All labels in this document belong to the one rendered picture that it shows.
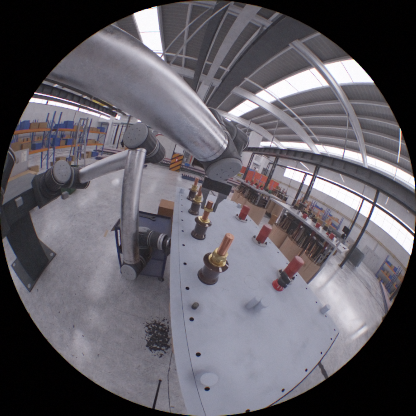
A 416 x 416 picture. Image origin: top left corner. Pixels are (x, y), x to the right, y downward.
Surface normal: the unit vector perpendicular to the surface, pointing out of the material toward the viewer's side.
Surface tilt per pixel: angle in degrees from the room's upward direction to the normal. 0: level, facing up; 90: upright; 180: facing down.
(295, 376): 0
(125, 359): 0
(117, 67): 111
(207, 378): 0
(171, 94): 98
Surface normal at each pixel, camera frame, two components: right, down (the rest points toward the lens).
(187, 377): 0.14, -0.90
